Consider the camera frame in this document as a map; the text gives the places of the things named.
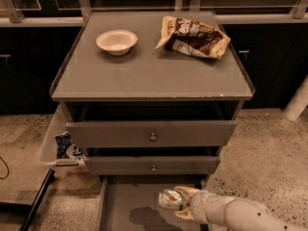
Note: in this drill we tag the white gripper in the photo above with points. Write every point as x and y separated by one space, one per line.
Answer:
199 203

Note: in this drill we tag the blue snack packet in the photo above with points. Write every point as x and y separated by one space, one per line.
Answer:
63 142

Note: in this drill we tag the grey bottom drawer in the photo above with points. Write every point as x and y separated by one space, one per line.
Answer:
131 203

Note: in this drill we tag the metal top drawer knob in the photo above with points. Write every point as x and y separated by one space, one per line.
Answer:
153 137

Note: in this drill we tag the grey drawer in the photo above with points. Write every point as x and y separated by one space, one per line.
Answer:
136 133
141 165
131 203

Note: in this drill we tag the brown chip bag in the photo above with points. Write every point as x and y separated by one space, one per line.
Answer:
192 38

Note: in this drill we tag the black floor rail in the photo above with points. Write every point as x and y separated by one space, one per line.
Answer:
49 178

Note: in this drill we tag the clear plastic bin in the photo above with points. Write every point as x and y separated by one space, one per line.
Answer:
48 155

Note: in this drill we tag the grey drawer cabinet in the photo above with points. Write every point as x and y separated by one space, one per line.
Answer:
147 85

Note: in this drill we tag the green white 7up can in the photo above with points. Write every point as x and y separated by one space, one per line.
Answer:
170 199

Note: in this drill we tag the grey top drawer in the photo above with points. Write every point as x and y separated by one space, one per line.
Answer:
136 133

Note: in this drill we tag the white bowl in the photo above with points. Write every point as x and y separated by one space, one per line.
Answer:
116 42

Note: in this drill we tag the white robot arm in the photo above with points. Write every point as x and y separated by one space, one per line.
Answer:
237 214

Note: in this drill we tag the grey middle drawer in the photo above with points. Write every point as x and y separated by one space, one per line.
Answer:
141 165

